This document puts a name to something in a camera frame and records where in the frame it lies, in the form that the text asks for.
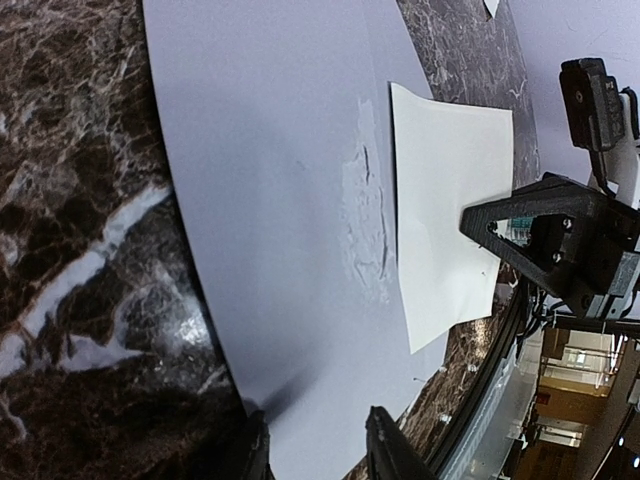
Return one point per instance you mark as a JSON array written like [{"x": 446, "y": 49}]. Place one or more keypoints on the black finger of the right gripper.
[{"x": 566, "y": 218}]

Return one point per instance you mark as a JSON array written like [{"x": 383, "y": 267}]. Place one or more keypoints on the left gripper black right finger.
[{"x": 389, "y": 455}]

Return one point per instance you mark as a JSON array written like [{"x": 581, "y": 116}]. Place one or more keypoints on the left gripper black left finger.
[{"x": 247, "y": 456}]

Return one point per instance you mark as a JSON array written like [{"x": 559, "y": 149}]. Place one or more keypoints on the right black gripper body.
[{"x": 607, "y": 271}]

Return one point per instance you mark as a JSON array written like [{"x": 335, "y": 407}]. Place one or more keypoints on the beige letter paper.
[{"x": 448, "y": 157}]

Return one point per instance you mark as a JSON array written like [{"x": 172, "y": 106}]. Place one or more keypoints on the grey envelope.
[{"x": 276, "y": 120}]

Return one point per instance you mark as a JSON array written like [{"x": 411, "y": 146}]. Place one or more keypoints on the black front rail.
[{"x": 483, "y": 385}]

